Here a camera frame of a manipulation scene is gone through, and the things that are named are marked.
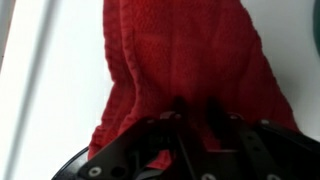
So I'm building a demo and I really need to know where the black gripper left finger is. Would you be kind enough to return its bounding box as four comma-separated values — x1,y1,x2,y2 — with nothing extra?
171,96,208,180

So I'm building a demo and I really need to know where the white electric stove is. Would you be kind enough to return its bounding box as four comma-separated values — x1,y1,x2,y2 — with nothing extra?
0,0,320,180

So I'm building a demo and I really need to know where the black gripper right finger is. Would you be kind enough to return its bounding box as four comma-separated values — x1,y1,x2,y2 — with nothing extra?
206,96,278,180

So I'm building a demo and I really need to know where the red pink terry cloth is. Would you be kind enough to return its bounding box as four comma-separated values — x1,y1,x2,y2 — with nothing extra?
88,0,299,169

